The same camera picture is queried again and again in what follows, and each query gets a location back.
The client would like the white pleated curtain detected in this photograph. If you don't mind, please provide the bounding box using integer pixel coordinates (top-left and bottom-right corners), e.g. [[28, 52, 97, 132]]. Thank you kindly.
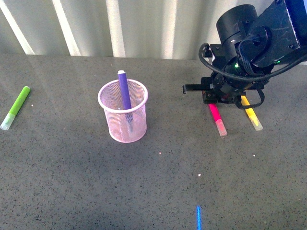
[[0, 0, 307, 60]]

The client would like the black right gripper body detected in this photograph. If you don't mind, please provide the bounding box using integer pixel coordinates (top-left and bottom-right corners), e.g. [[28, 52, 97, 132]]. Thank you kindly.
[[200, 44, 269, 104]]

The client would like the green highlighter pen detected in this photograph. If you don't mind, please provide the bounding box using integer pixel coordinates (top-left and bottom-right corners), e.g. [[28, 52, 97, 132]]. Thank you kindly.
[[0, 86, 31, 130]]

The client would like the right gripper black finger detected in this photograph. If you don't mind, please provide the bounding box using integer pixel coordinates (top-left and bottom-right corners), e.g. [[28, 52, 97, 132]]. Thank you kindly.
[[182, 84, 212, 94]]

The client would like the pink mesh pen cup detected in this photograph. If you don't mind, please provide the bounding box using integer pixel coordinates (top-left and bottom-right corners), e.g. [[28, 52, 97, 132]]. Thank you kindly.
[[97, 79, 148, 143]]

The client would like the pink highlighter pen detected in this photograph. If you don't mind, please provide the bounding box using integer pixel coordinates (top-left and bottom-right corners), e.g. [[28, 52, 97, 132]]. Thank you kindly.
[[209, 104, 227, 136]]

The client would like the purple highlighter pen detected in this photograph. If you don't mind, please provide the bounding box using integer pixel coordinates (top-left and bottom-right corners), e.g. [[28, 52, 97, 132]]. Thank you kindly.
[[118, 70, 133, 132]]

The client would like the yellow highlighter pen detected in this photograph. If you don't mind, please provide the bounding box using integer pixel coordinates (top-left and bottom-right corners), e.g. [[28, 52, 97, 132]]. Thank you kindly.
[[241, 96, 263, 131]]

